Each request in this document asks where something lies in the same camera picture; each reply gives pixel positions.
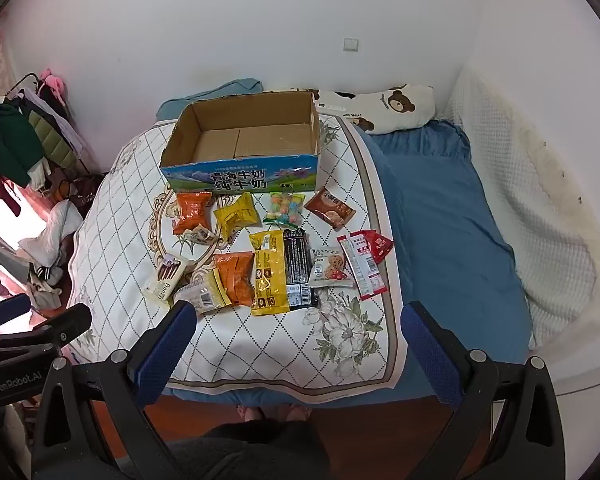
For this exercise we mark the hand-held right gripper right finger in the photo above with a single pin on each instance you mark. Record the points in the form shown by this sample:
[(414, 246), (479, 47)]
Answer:
[(430, 355)]

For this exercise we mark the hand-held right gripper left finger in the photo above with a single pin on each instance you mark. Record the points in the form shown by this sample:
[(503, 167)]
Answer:
[(166, 355)]

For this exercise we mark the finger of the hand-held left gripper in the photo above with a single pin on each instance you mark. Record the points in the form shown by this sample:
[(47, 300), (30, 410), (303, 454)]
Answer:
[(67, 324), (5, 311)]

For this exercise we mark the clear and yellow snack packet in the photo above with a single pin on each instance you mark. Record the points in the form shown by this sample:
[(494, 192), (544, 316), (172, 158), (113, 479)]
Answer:
[(202, 296)]

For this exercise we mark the white chocolate wafer packet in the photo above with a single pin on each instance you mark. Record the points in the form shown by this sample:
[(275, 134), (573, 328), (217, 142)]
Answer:
[(165, 275)]

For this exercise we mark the orange snack packet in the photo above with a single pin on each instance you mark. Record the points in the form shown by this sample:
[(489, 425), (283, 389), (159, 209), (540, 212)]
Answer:
[(235, 277), (192, 210)]

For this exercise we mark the small pale green snack packet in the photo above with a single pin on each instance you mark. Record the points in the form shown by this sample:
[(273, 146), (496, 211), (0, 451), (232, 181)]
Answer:
[(202, 236)]

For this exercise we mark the yellow and black snack packet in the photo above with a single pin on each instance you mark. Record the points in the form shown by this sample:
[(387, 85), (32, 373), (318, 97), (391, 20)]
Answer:
[(270, 275)]

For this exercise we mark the white cookie packet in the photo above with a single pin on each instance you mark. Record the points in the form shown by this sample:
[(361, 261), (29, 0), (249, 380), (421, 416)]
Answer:
[(330, 267)]

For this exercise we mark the brown snack packet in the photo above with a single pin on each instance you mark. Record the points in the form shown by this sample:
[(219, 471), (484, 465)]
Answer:
[(330, 207)]

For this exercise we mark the clear packet of colourful candy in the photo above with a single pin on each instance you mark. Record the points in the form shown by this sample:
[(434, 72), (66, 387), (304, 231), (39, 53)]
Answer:
[(282, 210)]

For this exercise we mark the cardboard box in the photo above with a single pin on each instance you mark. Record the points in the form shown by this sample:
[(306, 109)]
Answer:
[(240, 180)]

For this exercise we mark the white cloth pile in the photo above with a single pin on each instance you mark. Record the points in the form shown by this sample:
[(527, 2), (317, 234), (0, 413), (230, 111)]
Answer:
[(55, 230)]

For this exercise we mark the pink slipper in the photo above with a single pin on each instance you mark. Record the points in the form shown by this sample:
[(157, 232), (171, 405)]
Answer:
[(296, 412), (251, 413)]

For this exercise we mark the long red and white packet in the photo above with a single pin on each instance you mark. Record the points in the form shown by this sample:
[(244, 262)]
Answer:
[(362, 270)]

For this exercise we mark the small red snack packet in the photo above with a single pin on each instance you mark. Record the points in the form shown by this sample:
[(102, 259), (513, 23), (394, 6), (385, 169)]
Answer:
[(381, 246)]

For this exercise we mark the blue bed sheet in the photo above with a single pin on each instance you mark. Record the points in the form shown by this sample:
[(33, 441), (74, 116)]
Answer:
[(445, 235)]

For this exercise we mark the white floral quilted mat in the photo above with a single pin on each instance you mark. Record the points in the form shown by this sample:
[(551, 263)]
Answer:
[(130, 210)]

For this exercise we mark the green jacket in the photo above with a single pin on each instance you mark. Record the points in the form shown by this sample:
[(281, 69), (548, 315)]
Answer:
[(10, 145)]

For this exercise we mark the olive puffer vest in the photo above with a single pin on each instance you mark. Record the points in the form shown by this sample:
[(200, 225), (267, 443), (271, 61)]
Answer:
[(55, 140)]

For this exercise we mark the white textured blanket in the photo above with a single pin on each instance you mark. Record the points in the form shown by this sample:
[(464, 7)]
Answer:
[(530, 185)]

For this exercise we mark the pink plush toy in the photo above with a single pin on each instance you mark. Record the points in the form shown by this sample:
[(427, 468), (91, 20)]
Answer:
[(52, 85)]

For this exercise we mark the bear print pillow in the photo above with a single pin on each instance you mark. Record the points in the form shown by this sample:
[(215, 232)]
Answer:
[(405, 105)]

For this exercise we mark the blue pillow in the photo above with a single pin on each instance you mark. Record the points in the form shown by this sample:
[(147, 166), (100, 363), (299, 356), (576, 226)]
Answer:
[(205, 100)]

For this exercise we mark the small white plastic device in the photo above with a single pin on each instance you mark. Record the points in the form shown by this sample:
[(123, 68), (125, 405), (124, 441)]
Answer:
[(330, 106)]

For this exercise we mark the white wall switch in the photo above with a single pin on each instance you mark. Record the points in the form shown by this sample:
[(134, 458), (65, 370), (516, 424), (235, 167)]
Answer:
[(351, 44)]

